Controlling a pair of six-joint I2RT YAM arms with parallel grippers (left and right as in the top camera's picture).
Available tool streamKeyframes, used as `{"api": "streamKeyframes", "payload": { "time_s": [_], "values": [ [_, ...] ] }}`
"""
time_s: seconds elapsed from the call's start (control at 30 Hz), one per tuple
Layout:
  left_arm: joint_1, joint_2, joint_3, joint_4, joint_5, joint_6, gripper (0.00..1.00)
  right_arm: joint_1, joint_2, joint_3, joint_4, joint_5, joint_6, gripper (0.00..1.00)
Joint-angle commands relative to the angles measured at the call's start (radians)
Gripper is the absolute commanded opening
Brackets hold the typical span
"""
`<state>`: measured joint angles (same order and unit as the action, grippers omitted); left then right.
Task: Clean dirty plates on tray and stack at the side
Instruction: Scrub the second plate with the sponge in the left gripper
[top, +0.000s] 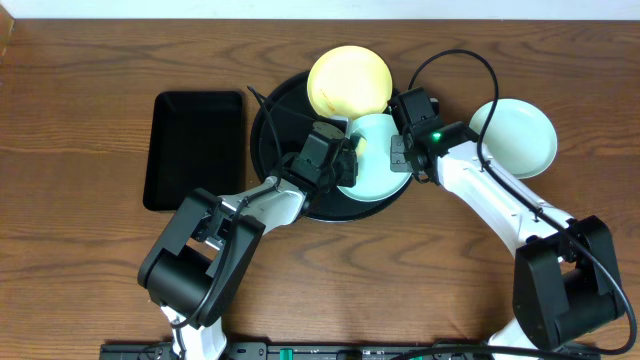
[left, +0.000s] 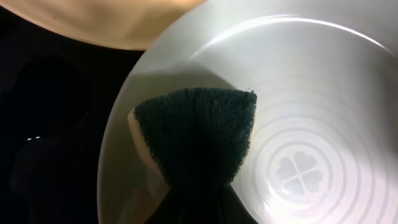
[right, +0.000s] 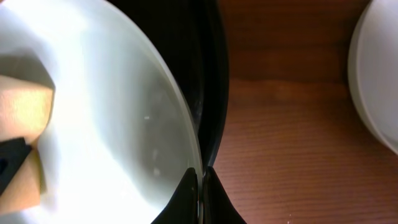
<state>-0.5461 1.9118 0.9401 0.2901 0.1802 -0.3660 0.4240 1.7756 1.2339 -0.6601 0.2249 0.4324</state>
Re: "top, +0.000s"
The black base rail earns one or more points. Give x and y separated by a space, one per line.
257 351

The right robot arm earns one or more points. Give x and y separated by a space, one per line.
566 276

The yellow plastic plate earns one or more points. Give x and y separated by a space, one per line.
349 81

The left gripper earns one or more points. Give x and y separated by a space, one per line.
347 168

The yellow green sponge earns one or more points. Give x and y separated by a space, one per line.
360 145

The black rectangular tray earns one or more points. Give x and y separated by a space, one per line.
197 141

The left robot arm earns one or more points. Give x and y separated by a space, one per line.
195 267

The round black tray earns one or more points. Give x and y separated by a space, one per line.
292 115

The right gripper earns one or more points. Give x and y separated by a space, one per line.
395 155

